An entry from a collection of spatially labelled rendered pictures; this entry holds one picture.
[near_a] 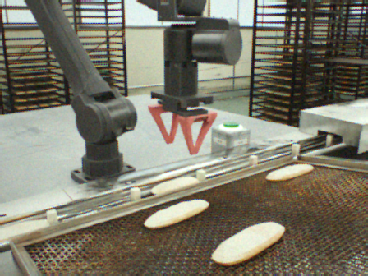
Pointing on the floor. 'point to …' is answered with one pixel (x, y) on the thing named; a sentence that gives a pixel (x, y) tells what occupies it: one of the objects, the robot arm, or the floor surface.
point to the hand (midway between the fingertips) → (181, 144)
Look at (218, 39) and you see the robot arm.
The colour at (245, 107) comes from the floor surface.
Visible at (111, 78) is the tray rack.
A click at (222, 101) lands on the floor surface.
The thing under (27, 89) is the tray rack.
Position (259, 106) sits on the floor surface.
